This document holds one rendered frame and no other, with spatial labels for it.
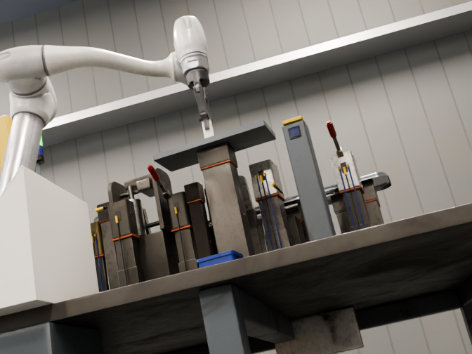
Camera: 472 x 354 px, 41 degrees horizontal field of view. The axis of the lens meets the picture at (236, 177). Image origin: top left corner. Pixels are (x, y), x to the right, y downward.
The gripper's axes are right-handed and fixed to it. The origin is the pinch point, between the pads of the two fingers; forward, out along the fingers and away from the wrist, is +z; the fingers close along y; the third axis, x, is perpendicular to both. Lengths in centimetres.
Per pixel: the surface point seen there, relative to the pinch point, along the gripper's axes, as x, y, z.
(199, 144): -2.7, 5.5, 6.0
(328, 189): 32.7, -20.1, 22.3
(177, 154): -10.5, 3.3, 6.5
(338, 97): 65, -217, -95
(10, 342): -48, 45, 58
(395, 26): 109, -188, -120
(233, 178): 5.0, 3.1, 18.5
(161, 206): -21.6, -11.6, 17.1
